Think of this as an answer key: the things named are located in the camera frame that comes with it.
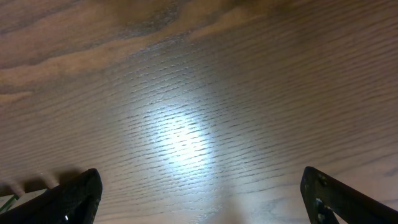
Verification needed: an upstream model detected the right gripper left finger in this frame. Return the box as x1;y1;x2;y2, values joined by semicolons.
1;169;103;224

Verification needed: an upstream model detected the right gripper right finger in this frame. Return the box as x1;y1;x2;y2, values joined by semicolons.
300;166;397;223

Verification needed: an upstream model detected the white block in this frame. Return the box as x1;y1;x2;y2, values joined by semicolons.
1;189;47;213

